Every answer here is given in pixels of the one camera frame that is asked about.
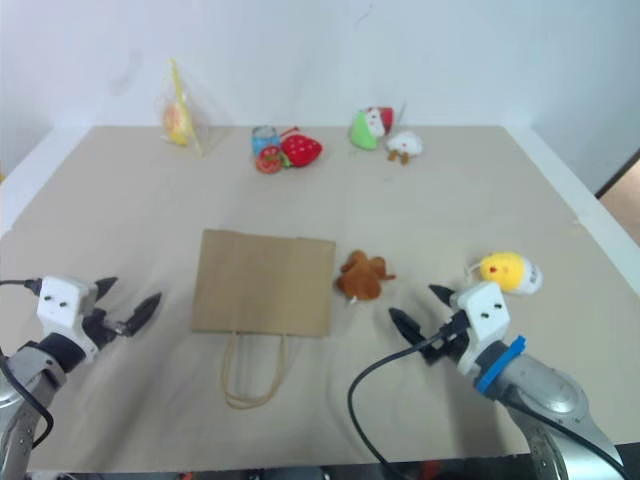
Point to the green red white plush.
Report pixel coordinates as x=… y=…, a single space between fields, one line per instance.
x=367 y=130

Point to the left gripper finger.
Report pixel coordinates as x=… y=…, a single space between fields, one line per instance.
x=105 y=289
x=142 y=312

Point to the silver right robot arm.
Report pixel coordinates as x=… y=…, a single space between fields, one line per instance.
x=545 y=390

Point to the white small plush toy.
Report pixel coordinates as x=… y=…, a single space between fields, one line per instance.
x=406 y=144

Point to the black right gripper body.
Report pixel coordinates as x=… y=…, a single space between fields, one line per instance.
x=447 y=347

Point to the small blue glass jar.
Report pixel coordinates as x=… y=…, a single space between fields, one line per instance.
x=264 y=139

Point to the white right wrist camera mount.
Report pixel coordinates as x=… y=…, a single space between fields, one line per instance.
x=487 y=312

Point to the yellow orange plush toy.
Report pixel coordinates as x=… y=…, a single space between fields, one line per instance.
x=177 y=122

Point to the red strawberry plush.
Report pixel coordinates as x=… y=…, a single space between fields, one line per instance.
x=300 y=149

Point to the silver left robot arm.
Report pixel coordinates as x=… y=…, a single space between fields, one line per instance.
x=30 y=370

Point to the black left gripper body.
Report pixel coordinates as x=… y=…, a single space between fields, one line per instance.
x=100 y=327

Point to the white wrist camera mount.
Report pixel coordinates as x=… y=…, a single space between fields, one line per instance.
x=62 y=305
x=487 y=312

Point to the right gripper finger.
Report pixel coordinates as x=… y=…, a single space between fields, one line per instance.
x=407 y=325
x=441 y=294

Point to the red tomato plush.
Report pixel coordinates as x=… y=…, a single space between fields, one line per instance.
x=270 y=161

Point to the yellow chick plush toy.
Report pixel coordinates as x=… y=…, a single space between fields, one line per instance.
x=505 y=270

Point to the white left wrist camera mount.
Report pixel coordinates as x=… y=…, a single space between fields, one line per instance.
x=62 y=305

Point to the brown plush toy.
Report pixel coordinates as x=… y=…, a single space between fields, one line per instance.
x=362 y=277

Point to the clear plastic bag yellow strip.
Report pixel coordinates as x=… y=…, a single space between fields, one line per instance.
x=187 y=110

